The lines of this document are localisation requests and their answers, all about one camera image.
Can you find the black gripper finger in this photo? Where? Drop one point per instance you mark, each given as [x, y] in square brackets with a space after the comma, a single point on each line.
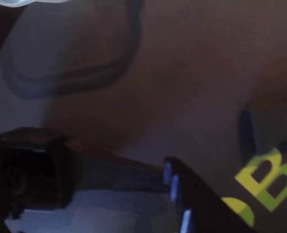
[206, 208]

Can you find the grey mat with WOWROBO print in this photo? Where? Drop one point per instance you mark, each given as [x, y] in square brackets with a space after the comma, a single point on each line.
[182, 72]

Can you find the clear plastic square container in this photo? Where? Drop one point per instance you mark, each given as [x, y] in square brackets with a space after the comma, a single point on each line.
[12, 2]

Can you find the black printed gripper jaw part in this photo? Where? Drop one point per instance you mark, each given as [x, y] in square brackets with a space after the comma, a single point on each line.
[36, 170]

